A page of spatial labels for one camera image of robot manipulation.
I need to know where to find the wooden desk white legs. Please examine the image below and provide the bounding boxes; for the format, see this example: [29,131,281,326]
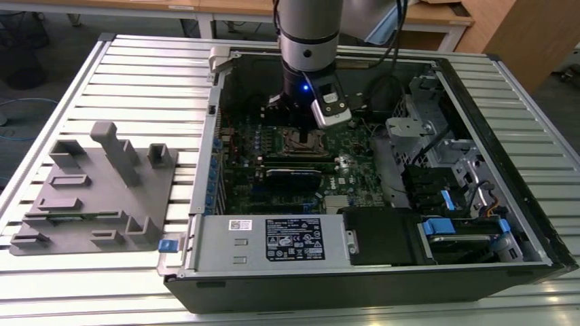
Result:
[0,0,213,40]
[199,0,476,52]

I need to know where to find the hard disk in blue carrier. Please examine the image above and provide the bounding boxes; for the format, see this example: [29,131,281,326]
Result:
[419,217,516,264]

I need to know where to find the metal disk bay cage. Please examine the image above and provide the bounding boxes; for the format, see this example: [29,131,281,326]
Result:
[384,75,507,218]

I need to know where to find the blue disk carrier latch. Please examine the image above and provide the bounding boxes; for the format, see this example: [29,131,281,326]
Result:
[437,189,455,211]

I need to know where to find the green RAM stick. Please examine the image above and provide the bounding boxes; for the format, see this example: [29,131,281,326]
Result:
[264,159,341,167]
[47,212,103,225]

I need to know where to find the grey parts rack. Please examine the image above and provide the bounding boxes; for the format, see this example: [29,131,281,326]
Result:
[7,121,180,256]

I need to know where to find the CPU socket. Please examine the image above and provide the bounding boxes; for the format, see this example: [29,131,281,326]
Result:
[281,126,328,158]

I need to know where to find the silver chipset heat sink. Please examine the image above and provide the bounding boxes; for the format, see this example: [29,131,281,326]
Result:
[324,195,353,209]

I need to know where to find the silver power supply unit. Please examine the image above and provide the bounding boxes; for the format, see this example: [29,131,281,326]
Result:
[183,214,360,272]

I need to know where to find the wooden cabinet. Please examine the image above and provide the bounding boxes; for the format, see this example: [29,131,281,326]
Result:
[455,0,580,94]

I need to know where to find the black office chair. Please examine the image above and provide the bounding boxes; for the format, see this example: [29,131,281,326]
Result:
[0,10,52,91]

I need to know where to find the black PC case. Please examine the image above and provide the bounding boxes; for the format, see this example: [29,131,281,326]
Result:
[156,46,580,315]

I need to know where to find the black plastic shroud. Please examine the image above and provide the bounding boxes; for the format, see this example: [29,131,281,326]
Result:
[341,206,439,266]

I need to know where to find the green motherboard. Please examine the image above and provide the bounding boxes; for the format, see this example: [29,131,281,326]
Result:
[216,101,391,217]

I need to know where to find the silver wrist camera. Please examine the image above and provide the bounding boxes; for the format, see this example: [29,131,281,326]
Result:
[309,81,353,130]

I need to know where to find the grey case release latch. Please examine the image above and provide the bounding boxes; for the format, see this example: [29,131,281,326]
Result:
[208,46,233,74]

